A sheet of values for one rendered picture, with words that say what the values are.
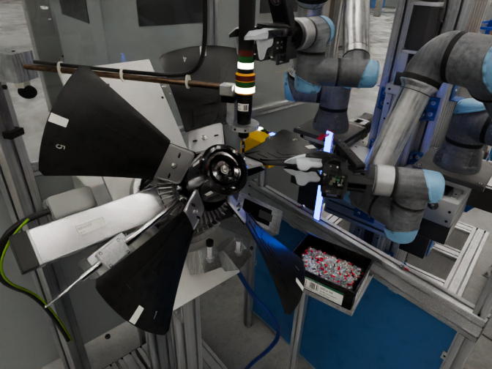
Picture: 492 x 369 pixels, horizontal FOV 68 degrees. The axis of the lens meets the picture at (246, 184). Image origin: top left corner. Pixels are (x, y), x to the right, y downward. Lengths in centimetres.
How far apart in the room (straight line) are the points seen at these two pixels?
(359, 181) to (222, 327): 136
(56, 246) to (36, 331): 105
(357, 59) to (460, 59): 25
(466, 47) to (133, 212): 82
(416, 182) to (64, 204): 78
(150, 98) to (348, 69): 56
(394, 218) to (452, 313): 34
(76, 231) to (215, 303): 140
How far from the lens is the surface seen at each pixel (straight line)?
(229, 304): 215
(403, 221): 96
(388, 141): 100
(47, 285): 153
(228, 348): 197
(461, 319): 117
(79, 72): 79
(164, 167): 83
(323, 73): 104
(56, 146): 80
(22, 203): 133
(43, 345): 195
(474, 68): 95
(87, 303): 188
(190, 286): 104
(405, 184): 91
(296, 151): 101
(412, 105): 101
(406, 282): 119
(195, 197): 81
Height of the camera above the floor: 160
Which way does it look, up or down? 30 degrees down
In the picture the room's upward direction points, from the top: 2 degrees clockwise
